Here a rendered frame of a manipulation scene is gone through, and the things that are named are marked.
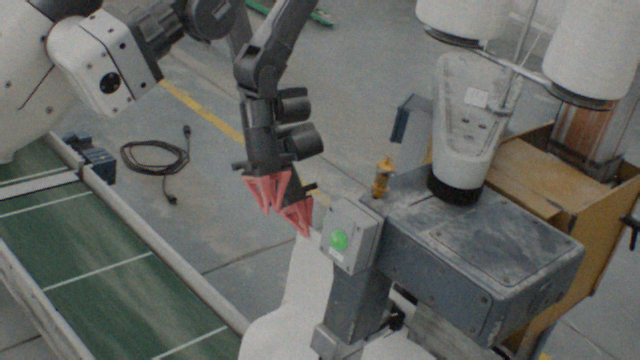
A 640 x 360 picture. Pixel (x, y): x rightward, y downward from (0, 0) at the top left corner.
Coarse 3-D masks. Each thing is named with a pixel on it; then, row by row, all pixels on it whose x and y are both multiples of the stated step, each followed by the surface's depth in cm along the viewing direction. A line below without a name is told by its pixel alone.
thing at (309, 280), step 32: (320, 256) 145; (288, 288) 155; (320, 288) 147; (256, 320) 158; (288, 320) 154; (320, 320) 149; (256, 352) 155; (288, 352) 150; (384, 352) 138; (416, 352) 132
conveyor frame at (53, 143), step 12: (48, 132) 288; (48, 144) 290; (60, 144) 282; (60, 156) 284; (72, 156) 276; (72, 168) 278; (36, 180) 264; (48, 180) 266; (60, 180) 267; (72, 180) 269; (0, 192) 254; (12, 192) 255; (24, 192) 257
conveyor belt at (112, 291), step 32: (64, 192) 260; (0, 224) 238; (32, 224) 241; (64, 224) 244; (96, 224) 248; (32, 256) 227; (64, 256) 230; (96, 256) 233; (128, 256) 236; (64, 288) 217; (96, 288) 220; (128, 288) 223; (160, 288) 226; (96, 320) 208; (128, 320) 211; (160, 320) 213; (192, 320) 216; (96, 352) 198; (128, 352) 200; (160, 352) 202; (192, 352) 205; (224, 352) 207
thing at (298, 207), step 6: (294, 204) 143; (300, 204) 143; (282, 210) 146; (288, 210) 146; (294, 210) 144; (300, 210) 143; (282, 216) 147; (288, 216) 147; (300, 216) 144; (294, 222) 147; (306, 222) 145; (300, 228) 146; (306, 228) 145; (306, 234) 145
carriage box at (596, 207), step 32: (544, 128) 147; (512, 160) 130; (544, 160) 133; (544, 192) 122; (576, 192) 124; (608, 192) 125; (576, 224) 119; (608, 224) 134; (608, 256) 146; (576, 288) 140; (544, 320) 135
